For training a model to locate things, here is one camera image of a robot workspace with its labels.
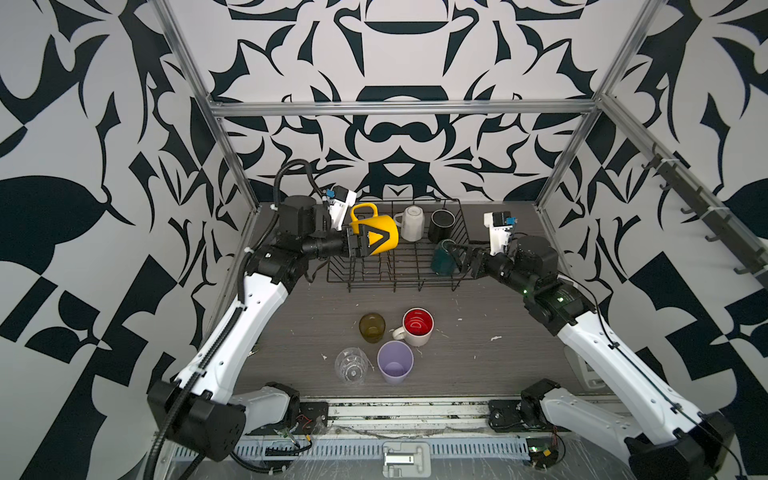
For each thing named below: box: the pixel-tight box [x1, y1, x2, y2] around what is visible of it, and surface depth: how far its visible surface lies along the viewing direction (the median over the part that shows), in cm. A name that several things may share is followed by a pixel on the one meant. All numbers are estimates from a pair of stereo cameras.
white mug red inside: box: [392, 307, 435, 347], surface depth 85 cm
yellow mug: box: [350, 202, 399, 255], surface depth 67 cm
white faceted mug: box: [394, 205, 425, 242], surface depth 104 cm
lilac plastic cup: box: [377, 340, 415, 384], surface depth 75 cm
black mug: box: [428, 208, 456, 244], surface depth 104 cm
